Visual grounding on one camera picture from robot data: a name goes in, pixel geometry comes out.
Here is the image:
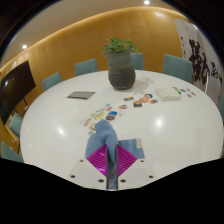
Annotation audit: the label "teal chairs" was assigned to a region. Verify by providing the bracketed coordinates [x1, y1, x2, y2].
[0, 53, 224, 164]

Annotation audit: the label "white calligraphy banner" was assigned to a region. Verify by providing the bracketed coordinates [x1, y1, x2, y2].
[173, 18, 224, 101]

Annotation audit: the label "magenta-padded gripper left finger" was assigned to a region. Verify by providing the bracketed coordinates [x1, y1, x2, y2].
[68, 143, 109, 190]

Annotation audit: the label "grey table cable hatch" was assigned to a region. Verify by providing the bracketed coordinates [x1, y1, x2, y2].
[66, 90, 97, 101]

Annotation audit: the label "potted plant in grey pot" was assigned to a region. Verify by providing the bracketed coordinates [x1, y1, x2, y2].
[101, 36, 140, 91]

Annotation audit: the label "black television screen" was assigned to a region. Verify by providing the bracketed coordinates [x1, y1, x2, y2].
[0, 60, 37, 126]

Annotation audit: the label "white flat box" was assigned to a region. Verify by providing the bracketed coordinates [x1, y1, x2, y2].
[155, 86, 183, 102]

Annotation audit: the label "blue towel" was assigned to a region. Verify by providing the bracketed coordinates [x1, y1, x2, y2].
[84, 119, 145, 190]

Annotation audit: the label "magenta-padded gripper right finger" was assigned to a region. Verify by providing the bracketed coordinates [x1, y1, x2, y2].
[116, 143, 156, 190]

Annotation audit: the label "sheet of colourful stickers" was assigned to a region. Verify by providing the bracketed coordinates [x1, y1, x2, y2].
[79, 103, 128, 136]

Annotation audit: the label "ceiling spotlights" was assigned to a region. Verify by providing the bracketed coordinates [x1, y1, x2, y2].
[21, 0, 152, 51]

